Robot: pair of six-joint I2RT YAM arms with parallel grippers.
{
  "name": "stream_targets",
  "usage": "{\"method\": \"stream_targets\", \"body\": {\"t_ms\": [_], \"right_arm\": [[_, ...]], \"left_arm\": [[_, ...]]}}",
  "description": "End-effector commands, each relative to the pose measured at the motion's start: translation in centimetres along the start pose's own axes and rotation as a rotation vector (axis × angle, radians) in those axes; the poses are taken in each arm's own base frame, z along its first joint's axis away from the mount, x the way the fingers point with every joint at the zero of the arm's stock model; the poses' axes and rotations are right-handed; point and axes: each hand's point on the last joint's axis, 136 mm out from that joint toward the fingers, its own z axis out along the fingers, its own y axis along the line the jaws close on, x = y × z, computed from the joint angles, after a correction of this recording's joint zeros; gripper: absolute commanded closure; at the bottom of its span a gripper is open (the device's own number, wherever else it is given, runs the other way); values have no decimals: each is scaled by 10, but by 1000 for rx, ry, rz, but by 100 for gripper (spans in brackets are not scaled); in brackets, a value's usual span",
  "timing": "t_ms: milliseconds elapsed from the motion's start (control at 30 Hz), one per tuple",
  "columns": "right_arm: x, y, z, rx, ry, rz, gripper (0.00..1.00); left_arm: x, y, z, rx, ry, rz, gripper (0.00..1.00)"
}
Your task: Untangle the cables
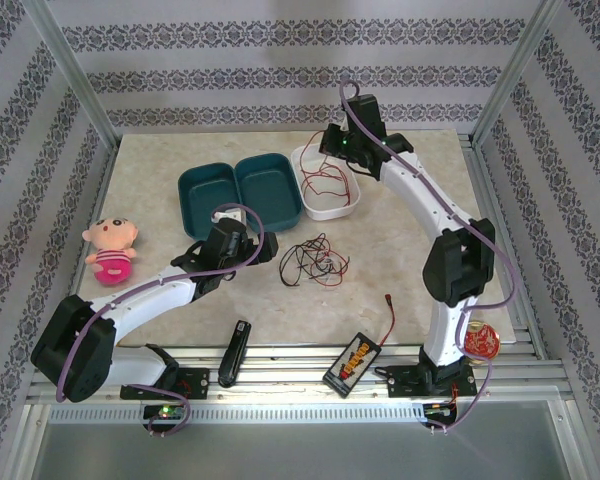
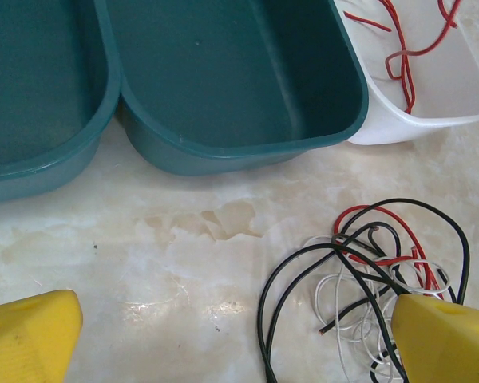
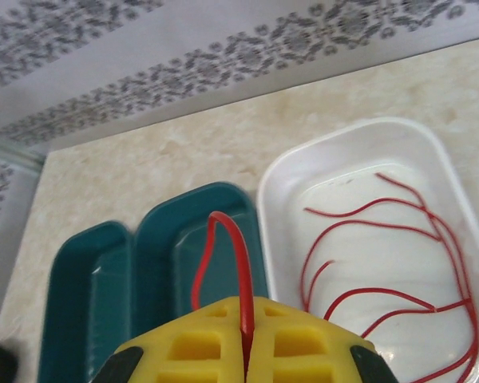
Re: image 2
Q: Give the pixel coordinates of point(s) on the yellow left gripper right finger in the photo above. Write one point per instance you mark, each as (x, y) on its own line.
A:
(447, 347)

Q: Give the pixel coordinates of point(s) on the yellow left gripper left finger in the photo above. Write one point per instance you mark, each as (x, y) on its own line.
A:
(24, 343)

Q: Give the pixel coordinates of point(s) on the white plastic bin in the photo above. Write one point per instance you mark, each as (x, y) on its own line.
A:
(435, 91)

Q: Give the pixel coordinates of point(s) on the teal plastic bin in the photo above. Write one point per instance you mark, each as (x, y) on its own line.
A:
(44, 80)
(231, 72)

